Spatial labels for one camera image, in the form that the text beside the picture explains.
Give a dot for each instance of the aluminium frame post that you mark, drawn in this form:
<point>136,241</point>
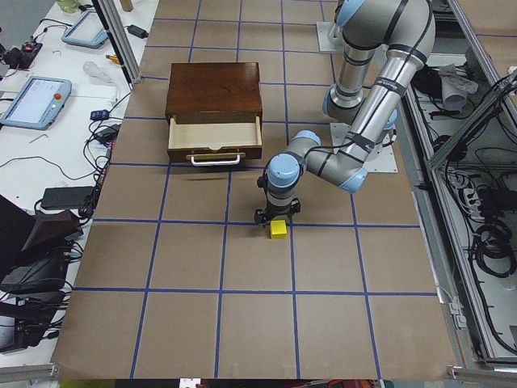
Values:
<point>112,24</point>

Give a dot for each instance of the clear light bulb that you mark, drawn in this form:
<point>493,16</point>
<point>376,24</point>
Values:
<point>92,70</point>

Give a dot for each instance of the dark wooden drawer cabinet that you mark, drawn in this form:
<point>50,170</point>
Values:
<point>216,91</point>

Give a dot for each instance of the yellow block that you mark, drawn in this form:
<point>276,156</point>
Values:
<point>278,229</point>

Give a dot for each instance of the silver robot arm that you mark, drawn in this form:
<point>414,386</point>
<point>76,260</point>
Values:
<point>385,44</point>

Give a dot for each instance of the black laptop brick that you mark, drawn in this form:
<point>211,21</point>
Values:
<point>65,197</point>

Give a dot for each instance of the teach pendant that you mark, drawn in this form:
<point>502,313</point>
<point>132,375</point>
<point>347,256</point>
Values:
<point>87,32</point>
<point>38,104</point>

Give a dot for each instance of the far teach pendant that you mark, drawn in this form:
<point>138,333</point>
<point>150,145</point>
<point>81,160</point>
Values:
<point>87,32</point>

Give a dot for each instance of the near teach pendant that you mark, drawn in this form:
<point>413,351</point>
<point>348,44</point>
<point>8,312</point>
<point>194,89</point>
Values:
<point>38,104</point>

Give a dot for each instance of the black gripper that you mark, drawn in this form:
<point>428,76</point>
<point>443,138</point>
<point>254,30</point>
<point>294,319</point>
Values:
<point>278,212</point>

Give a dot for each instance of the black power adapter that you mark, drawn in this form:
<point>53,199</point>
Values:
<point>137,31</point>

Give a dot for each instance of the light wood drawer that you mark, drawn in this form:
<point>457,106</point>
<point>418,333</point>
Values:
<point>215,133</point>

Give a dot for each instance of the brass cylinder tool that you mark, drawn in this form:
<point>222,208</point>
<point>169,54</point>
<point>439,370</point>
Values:
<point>113,58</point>

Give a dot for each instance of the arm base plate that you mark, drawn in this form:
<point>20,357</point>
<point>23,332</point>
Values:
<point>381,159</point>
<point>329,37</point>

